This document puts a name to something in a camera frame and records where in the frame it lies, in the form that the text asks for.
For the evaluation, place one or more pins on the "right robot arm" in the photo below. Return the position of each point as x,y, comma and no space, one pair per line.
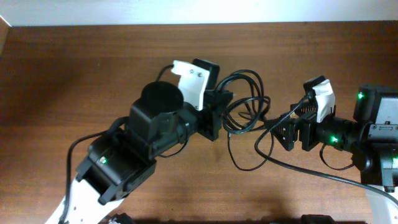
371,138

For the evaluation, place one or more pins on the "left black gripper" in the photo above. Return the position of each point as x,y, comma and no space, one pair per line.
212,99

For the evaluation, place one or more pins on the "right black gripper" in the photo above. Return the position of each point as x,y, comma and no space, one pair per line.
307,131

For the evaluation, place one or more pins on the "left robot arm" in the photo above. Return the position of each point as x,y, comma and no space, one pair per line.
122,157

